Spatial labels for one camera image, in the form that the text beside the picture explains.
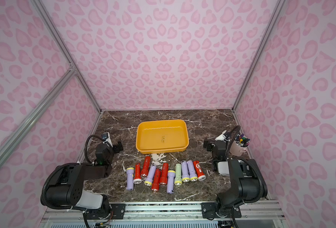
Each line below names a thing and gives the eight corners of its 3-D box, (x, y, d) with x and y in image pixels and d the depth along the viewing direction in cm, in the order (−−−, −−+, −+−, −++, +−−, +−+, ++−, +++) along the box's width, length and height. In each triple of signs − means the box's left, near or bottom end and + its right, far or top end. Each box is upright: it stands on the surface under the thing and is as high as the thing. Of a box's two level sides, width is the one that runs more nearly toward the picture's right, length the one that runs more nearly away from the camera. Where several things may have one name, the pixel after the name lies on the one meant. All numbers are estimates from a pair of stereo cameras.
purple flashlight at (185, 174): (182, 182, 84) (182, 180, 82) (180, 162, 92) (180, 160, 90) (189, 181, 85) (190, 180, 82) (186, 162, 93) (187, 160, 90)
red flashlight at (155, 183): (151, 191, 82) (151, 189, 79) (153, 170, 89) (153, 168, 87) (159, 191, 82) (159, 189, 79) (160, 170, 89) (160, 168, 87)
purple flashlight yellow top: (166, 193, 81) (166, 192, 78) (167, 172, 89) (167, 170, 86) (175, 193, 81) (175, 192, 78) (175, 172, 88) (175, 170, 86)
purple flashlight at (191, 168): (190, 182, 85) (191, 180, 82) (186, 163, 92) (186, 160, 90) (197, 181, 85) (197, 179, 82) (192, 162, 93) (192, 159, 90)
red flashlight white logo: (198, 182, 85) (199, 180, 82) (191, 164, 92) (192, 161, 89) (205, 180, 85) (206, 178, 82) (197, 162, 93) (198, 159, 90)
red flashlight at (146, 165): (142, 175, 87) (141, 174, 84) (144, 158, 94) (143, 156, 92) (148, 175, 86) (147, 174, 84) (150, 158, 94) (149, 156, 92)
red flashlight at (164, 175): (160, 184, 84) (160, 182, 81) (161, 165, 92) (161, 162, 89) (167, 184, 84) (167, 182, 81) (168, 165, 92) (167, 162, 89)
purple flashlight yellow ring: (144, 184, 83) (143, 183, 81) (152, 165, 91) (151, 163, 89) (150, 186, 82) (150, 185, 80) (157, 166, 90) (157, 164, 88)
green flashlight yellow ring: (174, 185, 84) (174, 183, 81) (174, 165, 91) (174, 163, 88) (181, 185, 84) (182, 183, 81) (181, 165, 91) (181, 163, 88)
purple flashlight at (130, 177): (127, 190, 82) (125, 189, 80) (127, 169, 90) (126, 167, 87) (134, 189, 82) (132, 187, 80) (134, 168, 90) (132, 166, 88)
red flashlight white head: (134, 184, 84) (133, 182, 81) (135, 165, 92) (133, 163, 89) (141, 183, 84) (140, 181, 82) (141, 164, 92) (140, 162, 89)
